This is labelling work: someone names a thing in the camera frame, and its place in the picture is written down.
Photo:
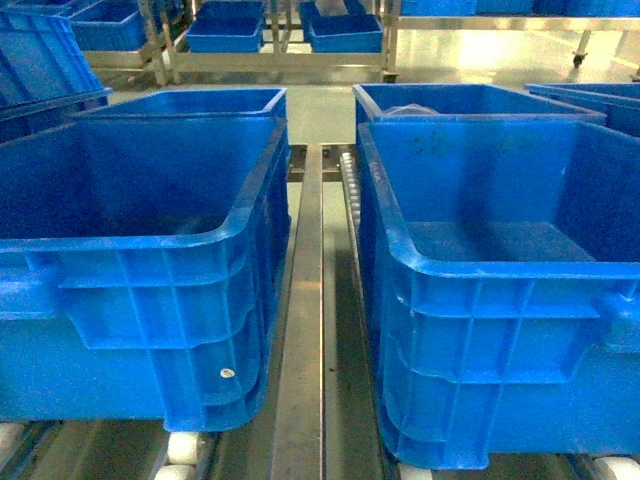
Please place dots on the blue bin left rear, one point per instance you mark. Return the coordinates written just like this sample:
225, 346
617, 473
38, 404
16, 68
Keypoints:
185, 102

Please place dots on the blue bin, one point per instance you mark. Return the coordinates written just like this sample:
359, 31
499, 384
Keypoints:
500, 269
185, 102
449, 117
141, 269

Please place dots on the blue bin left front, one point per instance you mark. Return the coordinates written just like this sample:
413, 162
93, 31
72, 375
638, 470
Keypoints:
141, 269

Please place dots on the blue bin right rear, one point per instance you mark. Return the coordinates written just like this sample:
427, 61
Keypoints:
449, 117

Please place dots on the blue bin right front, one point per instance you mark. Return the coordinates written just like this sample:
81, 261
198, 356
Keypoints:
500, 269

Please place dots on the steel centre rail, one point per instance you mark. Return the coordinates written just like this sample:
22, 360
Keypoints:
299, 434

